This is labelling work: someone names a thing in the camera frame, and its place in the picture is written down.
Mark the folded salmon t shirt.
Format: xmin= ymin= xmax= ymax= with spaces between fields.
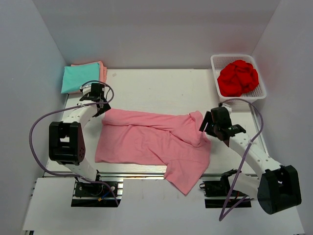
xmin=70 ymin=61 xmax=108 ymax=93

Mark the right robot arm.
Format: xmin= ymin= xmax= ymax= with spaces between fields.
xmin=200 ymin=106 xmax=302 ymax=214

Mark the red crumpled t shirt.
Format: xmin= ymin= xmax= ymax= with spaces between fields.
xmin=217 ymin=60 xmax=259 ymax=97

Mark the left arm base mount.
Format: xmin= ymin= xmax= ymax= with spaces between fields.
xmin=71 ymin=181 xmax=122 ymax=208

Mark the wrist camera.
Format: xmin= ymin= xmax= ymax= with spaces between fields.
xmin=80 ymin=84 xmax=91 ymax=95
xmin=219 ymin=102 xmax=232 ymax=113

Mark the pink t shirt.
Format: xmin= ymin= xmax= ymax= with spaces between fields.
xmin=95 ymin=109 xmax=211 ymax=195

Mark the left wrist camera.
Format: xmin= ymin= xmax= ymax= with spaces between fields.
xmin=80 ymin=84 xmax=91 ymax=95

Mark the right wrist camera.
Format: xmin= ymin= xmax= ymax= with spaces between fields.
xmin=219 ymin=102 xmax=232 ymax=113

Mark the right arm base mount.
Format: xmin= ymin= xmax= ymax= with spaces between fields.
xmin=199 ymin=169 xmax=251 ymax=209

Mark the folded teal t shirt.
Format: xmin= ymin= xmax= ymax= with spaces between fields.
xmin=60 ymin=62 xmax=102 ymax=94

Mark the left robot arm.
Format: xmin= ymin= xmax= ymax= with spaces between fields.
xmin=49 ymin=81 xmax=111 ymax=195

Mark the white plastic basket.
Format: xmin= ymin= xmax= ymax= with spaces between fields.
xmin=210 ymin=54 xmax=267 ymax=102

